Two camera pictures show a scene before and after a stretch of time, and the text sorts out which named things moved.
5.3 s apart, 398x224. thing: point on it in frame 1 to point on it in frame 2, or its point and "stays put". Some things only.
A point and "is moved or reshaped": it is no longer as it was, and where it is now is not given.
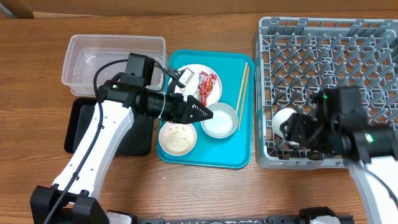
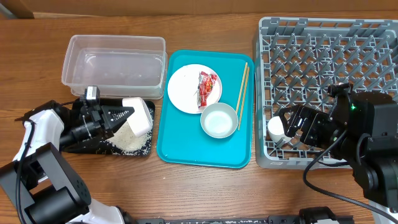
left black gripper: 176,116 to 108,112
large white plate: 191,89 stays put
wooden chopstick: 238,102 stays put
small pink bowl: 177,139 to 140,121
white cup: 280,116 is moved or reshaped
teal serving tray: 236,71 stays put
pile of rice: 175,142 to 125,139
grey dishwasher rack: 295,57 stays put
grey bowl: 224,122 stays put
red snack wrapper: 206,83 stays put
